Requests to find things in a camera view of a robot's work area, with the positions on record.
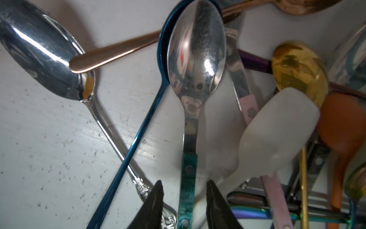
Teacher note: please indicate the pink handled steel spoon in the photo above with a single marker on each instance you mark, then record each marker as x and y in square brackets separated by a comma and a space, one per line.
[249, 108]

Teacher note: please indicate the purple metal spoon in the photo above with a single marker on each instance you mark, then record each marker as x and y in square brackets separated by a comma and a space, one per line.
[253, 62]

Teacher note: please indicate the copper rose gold spoon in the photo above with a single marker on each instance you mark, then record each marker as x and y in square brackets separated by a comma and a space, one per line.
[93, 59]

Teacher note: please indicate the orange plastic spoon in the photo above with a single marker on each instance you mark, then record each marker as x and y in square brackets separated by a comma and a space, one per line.
[342, 127]

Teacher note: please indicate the blue metal spoon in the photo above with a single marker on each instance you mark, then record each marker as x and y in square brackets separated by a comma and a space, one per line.
[162, 52]

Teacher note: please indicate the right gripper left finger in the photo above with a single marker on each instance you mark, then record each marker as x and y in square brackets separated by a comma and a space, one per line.
[150, 214]

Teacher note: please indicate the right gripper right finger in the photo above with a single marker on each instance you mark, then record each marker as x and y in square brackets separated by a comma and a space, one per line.
[218, 213]

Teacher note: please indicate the green handled steel spoon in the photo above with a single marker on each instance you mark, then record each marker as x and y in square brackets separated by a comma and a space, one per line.
[195, 62]

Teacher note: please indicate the gold metal spoon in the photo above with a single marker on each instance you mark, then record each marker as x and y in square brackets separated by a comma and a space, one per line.
[295, 64]

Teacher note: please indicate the white plastic spoon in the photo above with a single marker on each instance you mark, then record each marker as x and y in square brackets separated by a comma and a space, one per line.
[274, 137]

